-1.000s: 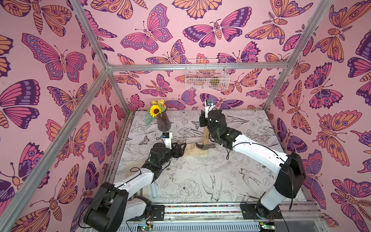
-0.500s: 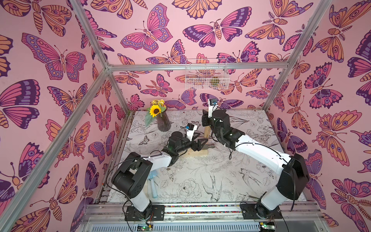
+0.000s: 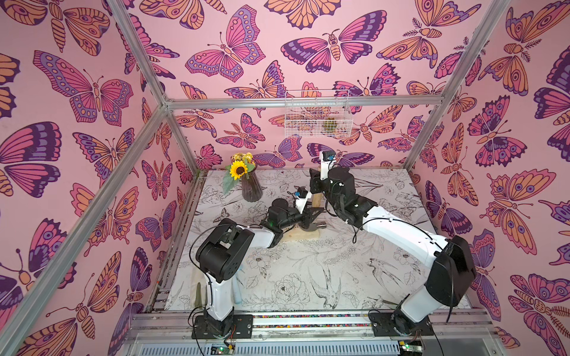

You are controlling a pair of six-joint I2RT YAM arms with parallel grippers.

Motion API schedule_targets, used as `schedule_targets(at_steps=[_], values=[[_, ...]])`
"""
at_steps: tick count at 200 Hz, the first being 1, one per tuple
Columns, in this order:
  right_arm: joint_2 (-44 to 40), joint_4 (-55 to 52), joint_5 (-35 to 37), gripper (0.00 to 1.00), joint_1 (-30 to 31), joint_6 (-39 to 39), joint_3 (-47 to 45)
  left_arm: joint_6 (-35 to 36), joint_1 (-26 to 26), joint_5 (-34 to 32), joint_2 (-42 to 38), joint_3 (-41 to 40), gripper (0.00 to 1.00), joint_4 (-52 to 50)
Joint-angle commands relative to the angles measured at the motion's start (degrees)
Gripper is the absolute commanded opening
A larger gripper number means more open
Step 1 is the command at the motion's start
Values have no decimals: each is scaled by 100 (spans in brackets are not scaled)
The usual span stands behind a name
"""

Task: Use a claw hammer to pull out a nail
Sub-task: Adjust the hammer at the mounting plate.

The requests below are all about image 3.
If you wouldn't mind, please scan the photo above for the wooden handle claw hammer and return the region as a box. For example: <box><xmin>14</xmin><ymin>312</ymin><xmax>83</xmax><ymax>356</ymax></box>
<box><xmin>299</xmin><ymin>193</ymin><xmax>327</xmax><ymax>231</ymax></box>

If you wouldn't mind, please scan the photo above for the wooden block with nails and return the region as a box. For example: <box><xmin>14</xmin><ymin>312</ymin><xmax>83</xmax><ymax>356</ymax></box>
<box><xmin>281</xmin><ymin>223</ymin><xmax>327</xmax><ymax>242</ymax></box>

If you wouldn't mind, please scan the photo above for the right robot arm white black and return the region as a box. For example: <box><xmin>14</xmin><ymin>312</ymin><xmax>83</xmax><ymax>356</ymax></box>
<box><xmin>309</xmin><ymin>166</ymin><xmax>476</xmax><ymax>335</ymax></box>

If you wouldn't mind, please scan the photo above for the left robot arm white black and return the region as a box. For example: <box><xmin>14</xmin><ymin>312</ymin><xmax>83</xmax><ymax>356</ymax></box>
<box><xmin>193</xmin><ymin>198</ymin><xmax>324</xmax><ymax>337</ymax></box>

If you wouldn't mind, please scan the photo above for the dark glass vase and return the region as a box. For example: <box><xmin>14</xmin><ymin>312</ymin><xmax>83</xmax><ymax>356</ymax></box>
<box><xmin>241</xmin><ymin>171</ymin><xmax>263</xmax><ymax>203</ymax></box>

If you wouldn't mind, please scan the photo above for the green plant in basket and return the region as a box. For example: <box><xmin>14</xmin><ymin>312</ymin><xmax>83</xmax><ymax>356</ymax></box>
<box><xmin>321</xmin><ymin>118</ymin><xmax>338</xmax><ymax>136</ymax></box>

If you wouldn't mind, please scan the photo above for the artificial sunflower bouquet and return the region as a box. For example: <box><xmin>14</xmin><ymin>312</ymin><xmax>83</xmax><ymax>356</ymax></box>
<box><xmin>222</xmin><ymin>152</ymin><xmax>257</xmax><ymax>194</ymax></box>

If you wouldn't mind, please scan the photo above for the green garden hand fork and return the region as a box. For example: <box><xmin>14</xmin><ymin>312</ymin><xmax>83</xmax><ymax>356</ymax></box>
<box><xmin>194</xmin><ymin>283</ymin><xmax>209</xmax><ymax>307</ymax></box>

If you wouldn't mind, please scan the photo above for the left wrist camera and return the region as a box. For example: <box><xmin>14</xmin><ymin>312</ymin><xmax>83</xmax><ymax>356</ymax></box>
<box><xmin>293</xmin><ymin>186</ymin><xmax>312</xmax><ymax>213</ymax></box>

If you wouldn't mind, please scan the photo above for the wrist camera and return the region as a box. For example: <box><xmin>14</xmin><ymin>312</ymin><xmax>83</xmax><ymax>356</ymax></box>
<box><xmin>293</xmin><ymin>186</ymin><xmax>312</xmax><ymax>213</ymax></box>
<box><xmin>320</xmin><ymin>150</ymin><xmax>336</xmax><ymax>180</ymax></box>

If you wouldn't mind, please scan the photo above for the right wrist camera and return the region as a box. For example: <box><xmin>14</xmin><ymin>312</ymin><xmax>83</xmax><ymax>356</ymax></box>
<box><xmin>320</xmin><ymin>150</ymin><xmax>336</xmax><ymax>180</ymax></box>

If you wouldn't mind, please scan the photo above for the white wire basket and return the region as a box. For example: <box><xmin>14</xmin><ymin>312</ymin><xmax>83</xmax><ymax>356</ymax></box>
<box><xmin>282</xmin><ymin>96</ymin><xmax>353</xmax><ymax>139</ymax></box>

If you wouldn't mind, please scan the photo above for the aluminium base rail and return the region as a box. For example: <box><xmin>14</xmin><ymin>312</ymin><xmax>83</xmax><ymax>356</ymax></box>
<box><xmin>119</xmin><ymin>309</ymin><xmax>507</xmax><ymax>355</ymax></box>

